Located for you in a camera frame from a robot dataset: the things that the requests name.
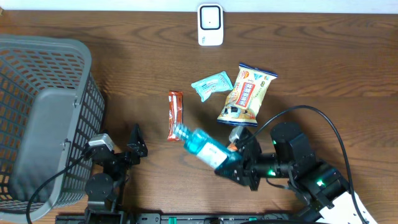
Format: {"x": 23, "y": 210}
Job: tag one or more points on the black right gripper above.
{"x": 249, "y": 163}

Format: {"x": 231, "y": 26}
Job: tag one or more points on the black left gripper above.
{"x": 141, "y": 150}

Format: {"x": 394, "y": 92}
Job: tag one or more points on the small orange snack packet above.
{"x": 232, "y": 147}

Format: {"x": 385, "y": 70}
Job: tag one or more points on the teal Listerine mouthwash bottle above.
{"x": 206, "y": 148}

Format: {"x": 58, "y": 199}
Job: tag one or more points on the long orange snack bar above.
{"x": 175, "y": 112}

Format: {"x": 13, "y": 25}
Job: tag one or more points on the cream snack bag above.
{"x": 245, "y": 99}

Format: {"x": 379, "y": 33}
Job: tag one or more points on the light green wet wipes pack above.
{"x": 219, "y": 82}

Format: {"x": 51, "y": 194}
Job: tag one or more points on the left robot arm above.
{"x": 105, "y": 190}

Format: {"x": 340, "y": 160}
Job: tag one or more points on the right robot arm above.
{"x": 318, "y": 185}

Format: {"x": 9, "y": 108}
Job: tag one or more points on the white barcode scanner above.
{"x": 210, "y": 25}

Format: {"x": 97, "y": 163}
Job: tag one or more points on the grey plastic shopping basket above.
{"x": 50, "y": 108}

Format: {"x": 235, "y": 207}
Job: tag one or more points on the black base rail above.
{"x": 156, "y": 218}

